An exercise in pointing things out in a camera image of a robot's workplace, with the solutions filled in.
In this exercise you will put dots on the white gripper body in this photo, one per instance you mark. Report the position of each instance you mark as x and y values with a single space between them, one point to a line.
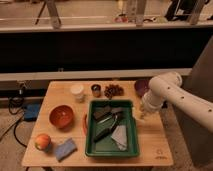
150 104

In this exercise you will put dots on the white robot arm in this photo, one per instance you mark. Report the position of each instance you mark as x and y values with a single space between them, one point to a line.
167 87

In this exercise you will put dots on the purple bowl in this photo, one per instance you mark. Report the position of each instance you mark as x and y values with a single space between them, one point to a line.
141 87

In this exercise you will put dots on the red bowl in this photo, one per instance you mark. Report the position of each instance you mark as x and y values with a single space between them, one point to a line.
61 116

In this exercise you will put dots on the bunch of dark grapes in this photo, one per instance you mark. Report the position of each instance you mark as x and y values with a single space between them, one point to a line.
113 90

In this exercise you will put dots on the grey cloth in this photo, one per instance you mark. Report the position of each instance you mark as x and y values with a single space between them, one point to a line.
120 137

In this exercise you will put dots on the green plastic tray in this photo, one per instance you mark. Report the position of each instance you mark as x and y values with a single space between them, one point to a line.
107 147

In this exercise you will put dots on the dark sponge block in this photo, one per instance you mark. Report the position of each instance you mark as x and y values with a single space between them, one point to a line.
101 112

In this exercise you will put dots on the dark tool in tray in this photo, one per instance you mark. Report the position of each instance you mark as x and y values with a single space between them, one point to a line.
105 132

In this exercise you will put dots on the white plastic cup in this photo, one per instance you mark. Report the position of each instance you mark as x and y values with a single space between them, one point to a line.
77 90

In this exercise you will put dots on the blue sponge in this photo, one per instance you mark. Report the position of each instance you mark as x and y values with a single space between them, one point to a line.
65 149

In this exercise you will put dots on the red apple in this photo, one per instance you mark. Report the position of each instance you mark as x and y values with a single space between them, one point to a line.
42 141

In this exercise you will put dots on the blue box on floor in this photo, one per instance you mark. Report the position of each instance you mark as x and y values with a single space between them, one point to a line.
31 112

